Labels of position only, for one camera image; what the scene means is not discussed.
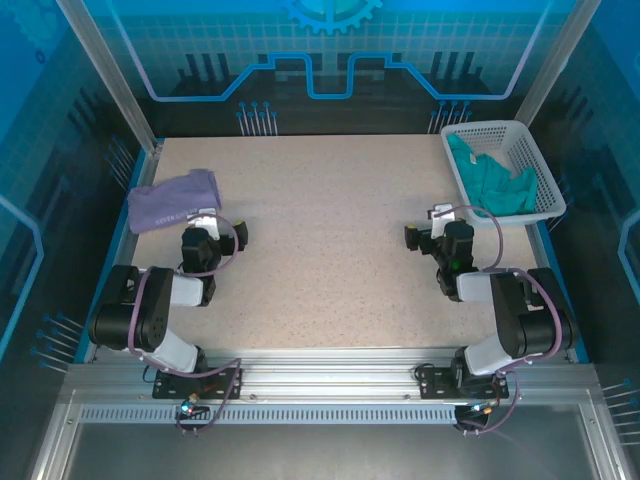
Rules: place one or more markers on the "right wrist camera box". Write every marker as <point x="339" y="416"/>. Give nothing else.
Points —
<point x="442" y="215"/>

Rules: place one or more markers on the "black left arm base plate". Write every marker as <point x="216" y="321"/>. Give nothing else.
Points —
<point x="172" y="389"/>

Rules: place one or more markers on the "teal t-shirt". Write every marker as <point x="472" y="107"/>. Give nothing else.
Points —
<point x="495" y="182"/>

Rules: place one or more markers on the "folded purple t-shirt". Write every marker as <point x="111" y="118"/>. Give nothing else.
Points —
<point x="165" y="200"/>

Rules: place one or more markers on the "white perforated plastic basket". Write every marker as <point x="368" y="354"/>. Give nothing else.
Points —
<point x="545" y="175"/>

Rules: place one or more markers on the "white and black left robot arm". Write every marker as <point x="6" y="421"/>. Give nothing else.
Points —
<point x="185" y="290"/>

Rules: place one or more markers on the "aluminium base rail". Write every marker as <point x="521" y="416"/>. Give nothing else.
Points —
<point x="325" y="372"/>

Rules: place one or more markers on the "small connector with led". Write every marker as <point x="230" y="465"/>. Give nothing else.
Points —
<point x="188" y="407"/>
<point x="480" y="407"/>

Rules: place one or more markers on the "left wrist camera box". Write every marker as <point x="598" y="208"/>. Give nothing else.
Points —
<point x="210" y="225"/>

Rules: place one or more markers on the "aluminium frame post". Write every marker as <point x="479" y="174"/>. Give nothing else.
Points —
<point x="555" y="60"/>
<point x="112" y="75"/>

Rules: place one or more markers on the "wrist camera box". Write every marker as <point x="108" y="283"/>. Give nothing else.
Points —
<point x="210" y="225"/>
<point x="442" y="215"/>

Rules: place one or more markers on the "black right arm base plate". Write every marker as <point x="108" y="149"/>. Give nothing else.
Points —
<point x="435" y="385"/>

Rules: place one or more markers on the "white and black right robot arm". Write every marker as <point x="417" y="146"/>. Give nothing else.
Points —
<point x="475" y="287"/>

